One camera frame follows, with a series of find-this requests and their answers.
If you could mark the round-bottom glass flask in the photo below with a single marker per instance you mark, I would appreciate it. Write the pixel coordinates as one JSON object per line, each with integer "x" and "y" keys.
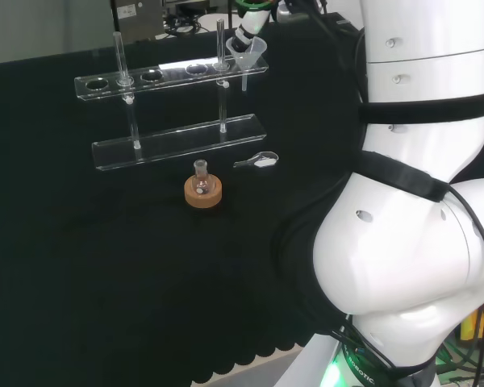
{"x": 201, "y": 183}

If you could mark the glass weighing funnel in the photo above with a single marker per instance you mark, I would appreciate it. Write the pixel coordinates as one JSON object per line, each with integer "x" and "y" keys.
{"x": 265, "y": 161}

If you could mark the grey equipment box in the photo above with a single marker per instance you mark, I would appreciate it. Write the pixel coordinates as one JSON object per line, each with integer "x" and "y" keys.
{"x": 137, "y": 20}

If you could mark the yellow stop button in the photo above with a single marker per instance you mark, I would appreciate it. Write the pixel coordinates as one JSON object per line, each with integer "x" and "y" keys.
{"x": 470, "y": 328}

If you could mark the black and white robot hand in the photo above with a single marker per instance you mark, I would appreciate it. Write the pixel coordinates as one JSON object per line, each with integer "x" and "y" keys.
{"x": 252, "y": 20}

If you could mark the clear acrylic funnel stand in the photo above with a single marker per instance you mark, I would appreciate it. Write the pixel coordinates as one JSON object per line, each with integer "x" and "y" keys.
{"x": 177, "y": 141}

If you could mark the translucent plastic funnel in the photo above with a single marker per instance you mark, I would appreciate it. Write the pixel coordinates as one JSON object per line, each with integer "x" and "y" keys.
{"x": 246, "y": 60}

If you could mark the black bench cloth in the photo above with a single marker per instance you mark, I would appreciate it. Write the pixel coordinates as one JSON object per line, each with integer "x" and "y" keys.
{"x": 64, "y": 250}

